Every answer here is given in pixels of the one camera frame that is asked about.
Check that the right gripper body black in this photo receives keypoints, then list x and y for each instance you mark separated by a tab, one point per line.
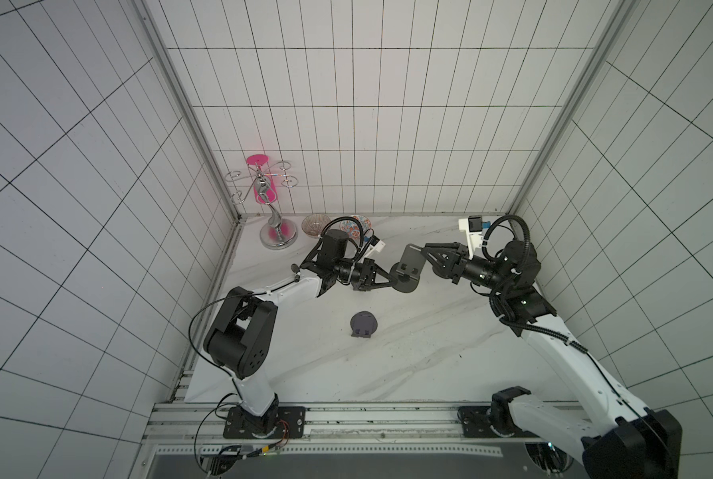
454	263

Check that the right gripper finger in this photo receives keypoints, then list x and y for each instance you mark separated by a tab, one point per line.
441	247
438	262

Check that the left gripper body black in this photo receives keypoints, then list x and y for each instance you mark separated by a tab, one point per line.
359	272

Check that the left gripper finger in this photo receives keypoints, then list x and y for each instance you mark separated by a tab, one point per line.
384	285
380	274

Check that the black phone stand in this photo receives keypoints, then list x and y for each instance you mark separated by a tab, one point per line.
407	271

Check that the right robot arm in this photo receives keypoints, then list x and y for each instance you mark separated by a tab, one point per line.
622	437

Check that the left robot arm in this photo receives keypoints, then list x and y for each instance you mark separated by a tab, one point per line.
240	337

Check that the colourful patterned bowl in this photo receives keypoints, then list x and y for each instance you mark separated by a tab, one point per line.
361	224

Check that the pink cup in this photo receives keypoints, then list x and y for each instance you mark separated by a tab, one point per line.
264	186

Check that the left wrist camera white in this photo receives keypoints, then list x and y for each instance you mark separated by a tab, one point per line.
373	246

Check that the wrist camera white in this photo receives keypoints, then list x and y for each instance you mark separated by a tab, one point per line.
373	246
474	229

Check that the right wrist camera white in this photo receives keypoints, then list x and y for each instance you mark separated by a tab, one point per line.
474	229

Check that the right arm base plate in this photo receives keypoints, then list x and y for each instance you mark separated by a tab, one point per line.
479	422

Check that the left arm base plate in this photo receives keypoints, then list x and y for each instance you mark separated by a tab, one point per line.
278	422

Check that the aluminium mounting rail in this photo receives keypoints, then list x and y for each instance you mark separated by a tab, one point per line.
200	431

